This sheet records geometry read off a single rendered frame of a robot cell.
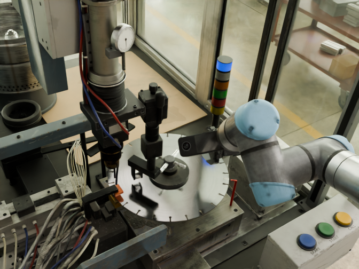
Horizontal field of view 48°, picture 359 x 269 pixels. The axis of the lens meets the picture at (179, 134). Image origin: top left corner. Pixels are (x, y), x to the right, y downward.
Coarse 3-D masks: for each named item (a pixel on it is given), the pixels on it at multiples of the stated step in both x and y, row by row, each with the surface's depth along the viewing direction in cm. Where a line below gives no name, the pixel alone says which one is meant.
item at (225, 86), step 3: (216, 81) 122; (219, 81) 121; (225, 81) 122; (228, 81) 122; (216, 84) 123; (219, 84) 122; (222, 84) 122; (225, 84) 122; (228, 84) 123; (216, 87) 123; (219, 87) 123; (222, 87) 122; (225, 87) 123; (222, 90) 123
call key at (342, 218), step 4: (340, 212) 110; (344, 212) 110; (336, 216) 109; (340, 216) 109; (344, 216) 109; (348, 216) 109; (340, 220) 108; (344, 220) 108; (348, 220) 108; (344, 224) 108; (348, 224) 108
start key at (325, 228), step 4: (320, 224) 106; (324, 224) 107; (328, 224) 107; (320, 228) 105; (324, 228) 106; (328, 228) 106; (332, 228) 106; (320, 232) 105; (324, 232) 105; (328, 232) 105; (332, 232) 105
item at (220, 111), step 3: (210, 108) 130; (213, 108) 128; (216, 108) 128; (219, 108) 128; (222, 108) 128; (210, 111) 130; (213, 111) 129; (216, 111) 128; (219, 111) 128; (222, 111) 129; (213, 114) 130; (216, 114) 129; (219, 114) 129; (222, 114) 130
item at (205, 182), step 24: (168, 144) 120; (120, 168) 111; (192, 168) 113; (216, 168) 114; (144, 192) 105; (168, 192) 106; (192, 192) 106; (216, 192) 107; (144, 216) 100; (168, 216) 100; (192, 216) 101
